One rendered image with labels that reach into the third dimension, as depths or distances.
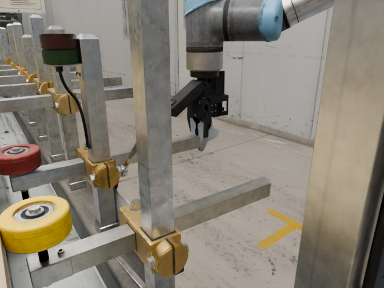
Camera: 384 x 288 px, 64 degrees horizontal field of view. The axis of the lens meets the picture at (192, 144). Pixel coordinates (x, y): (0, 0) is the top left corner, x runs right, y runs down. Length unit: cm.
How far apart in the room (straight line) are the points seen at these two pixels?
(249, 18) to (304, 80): 273
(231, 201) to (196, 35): 38
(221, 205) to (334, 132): 40
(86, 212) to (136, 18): 55
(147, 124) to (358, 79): 26
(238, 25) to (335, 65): 55
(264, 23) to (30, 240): 58
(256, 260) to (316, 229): 155
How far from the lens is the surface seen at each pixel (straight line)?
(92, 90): 61
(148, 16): 37
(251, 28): 72
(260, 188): 62
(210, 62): 75
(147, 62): 37
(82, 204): 86
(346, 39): 18
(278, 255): 181
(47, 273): 47
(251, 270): 169
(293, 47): 348
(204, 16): 74
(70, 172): 69
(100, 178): 63
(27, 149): 67
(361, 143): 18
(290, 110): 355
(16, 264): 85
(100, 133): 63
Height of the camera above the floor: 111
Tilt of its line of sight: 20 degrees down
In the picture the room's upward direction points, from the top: straight up
